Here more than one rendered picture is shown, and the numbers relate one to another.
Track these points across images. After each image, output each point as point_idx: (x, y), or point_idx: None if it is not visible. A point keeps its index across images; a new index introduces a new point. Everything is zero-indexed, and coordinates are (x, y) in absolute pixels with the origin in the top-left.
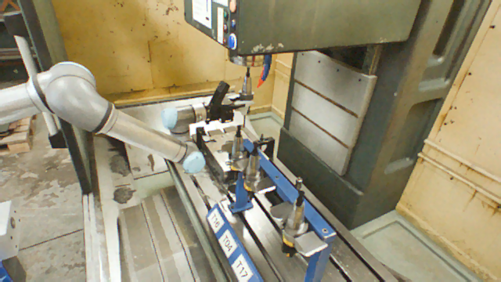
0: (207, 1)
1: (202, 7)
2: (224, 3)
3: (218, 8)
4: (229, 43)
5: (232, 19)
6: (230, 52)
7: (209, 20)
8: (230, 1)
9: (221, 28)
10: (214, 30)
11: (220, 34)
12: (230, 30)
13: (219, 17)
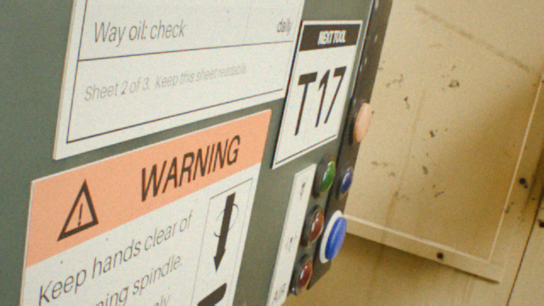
0: (228, 208)
1: (172, 281)
2: (327, 137)
3: (299, 176)
4: (337, 247)
5: (348, 164)
6: (314, 281)
7: (225, 294)
8: (350, 112)
9: (296, 244)
10: (251, 301)
11: (283, 278)
12: (330, 212)
13: (294, 212)
